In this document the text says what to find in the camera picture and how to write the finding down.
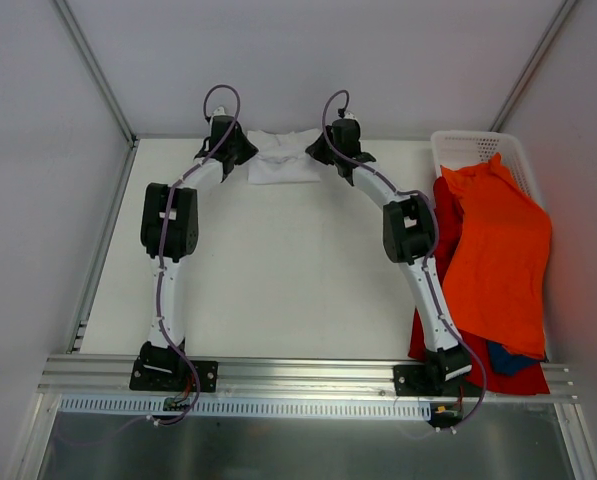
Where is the white t shirt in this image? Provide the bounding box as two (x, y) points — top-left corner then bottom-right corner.
(247, 129), (321, 185)

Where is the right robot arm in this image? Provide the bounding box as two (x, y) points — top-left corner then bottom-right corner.
(306, 117), (472, 396)

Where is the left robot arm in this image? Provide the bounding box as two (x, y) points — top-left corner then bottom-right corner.
(130, 107), (258, 392)

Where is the white plastic basket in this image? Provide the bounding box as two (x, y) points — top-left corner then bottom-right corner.
(430, 130), (546, 209)

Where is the orange t shirt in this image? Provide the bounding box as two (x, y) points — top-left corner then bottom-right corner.
(442, 154), (552, 360)

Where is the blue t shirt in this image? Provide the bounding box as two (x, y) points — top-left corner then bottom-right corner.
(486, 340), (546, 376)

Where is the red t shirt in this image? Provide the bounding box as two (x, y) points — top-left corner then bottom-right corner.
(433, 177), (550, 396)

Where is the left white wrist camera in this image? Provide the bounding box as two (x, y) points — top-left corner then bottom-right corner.
(210, 105), (227, 118)

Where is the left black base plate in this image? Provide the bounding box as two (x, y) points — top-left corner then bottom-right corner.
(129, 358), (218, 393)

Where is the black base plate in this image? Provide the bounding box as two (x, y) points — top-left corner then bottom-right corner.
(129, 358), (218, 393)
(392, 364), (482, 397)

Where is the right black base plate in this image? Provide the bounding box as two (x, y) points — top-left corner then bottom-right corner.
(392, 364), (482, 397)

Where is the white slotted cable duct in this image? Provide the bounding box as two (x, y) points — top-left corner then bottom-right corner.
(59, 395), (431, 421)

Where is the aluminium mounting rail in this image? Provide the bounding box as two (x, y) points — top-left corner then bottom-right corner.
(37, 353), (579, 401)

